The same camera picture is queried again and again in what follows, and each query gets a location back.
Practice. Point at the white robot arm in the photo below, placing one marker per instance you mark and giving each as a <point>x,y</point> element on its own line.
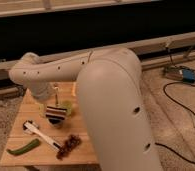
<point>109,99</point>

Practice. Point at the small brush upright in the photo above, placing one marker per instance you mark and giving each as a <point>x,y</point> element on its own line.
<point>56,96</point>

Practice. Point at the striped cloth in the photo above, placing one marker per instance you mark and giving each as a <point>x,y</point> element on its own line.
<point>55,113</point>

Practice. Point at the dark bowl under cloth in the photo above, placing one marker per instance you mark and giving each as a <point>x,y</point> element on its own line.
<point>56,123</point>

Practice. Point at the bunch of dark grapes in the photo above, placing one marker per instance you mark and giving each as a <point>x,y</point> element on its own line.
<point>69,144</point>

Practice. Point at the green chili pepper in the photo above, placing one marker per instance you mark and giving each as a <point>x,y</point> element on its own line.
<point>26,148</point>

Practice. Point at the blue electronic box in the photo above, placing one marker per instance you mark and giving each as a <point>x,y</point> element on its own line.
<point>179,74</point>

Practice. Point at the white handled spatula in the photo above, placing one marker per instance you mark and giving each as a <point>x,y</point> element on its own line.
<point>33,129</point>

